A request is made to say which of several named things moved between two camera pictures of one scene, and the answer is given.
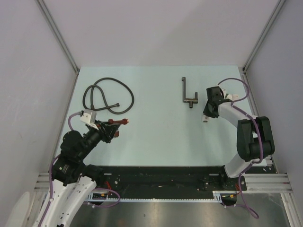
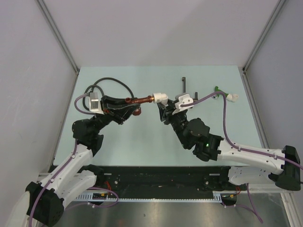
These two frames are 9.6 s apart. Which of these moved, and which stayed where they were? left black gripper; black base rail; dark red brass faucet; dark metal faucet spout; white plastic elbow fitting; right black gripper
Moved: left black gripper; right black gripper; dark red brass faucet; white plastic elbow fitting
Stayed: black base rail; dark metal faucet spout
